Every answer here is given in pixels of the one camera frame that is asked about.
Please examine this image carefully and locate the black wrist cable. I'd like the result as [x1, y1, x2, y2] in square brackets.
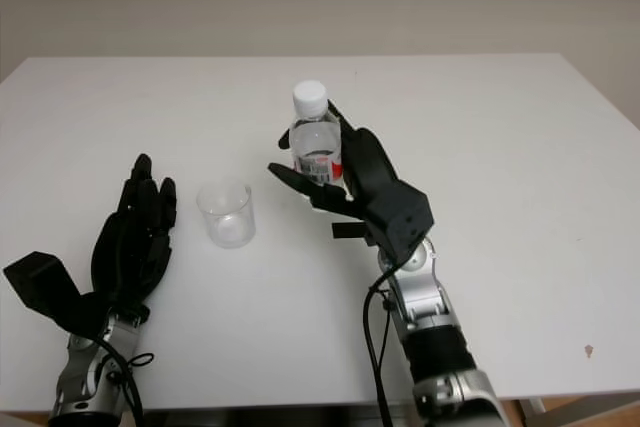
[363, 264, 402, 427]
[85, 334, 154, 427]

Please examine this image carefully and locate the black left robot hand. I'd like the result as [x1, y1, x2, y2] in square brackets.
[91, 152, 178, 321]

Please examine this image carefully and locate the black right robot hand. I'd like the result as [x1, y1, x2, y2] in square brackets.
[268, 99, 407, 248]

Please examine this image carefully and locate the clear plastic cup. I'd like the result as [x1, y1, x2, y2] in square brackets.
[195, 182, 257, 250]

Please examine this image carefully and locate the clear plastic water bottle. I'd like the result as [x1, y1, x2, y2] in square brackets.
[289, 79, 347, 188]

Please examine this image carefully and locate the dark robot torso edge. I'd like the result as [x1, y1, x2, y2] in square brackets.
[142, 409, 386, 427]

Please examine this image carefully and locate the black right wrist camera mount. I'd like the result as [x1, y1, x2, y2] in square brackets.
[363, 185, 434, 267]

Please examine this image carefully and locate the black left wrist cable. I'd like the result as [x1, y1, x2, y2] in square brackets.
[85, 334, 154, 427]

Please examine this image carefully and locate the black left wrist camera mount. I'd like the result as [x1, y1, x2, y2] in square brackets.
[2, 250, 109, 336]

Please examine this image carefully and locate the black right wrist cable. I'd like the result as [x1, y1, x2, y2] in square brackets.
[363, 264, 402, 427]

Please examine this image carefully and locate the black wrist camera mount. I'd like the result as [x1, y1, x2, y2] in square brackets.
[363, 185, 434, 267]
[2, 250, 109, 336]

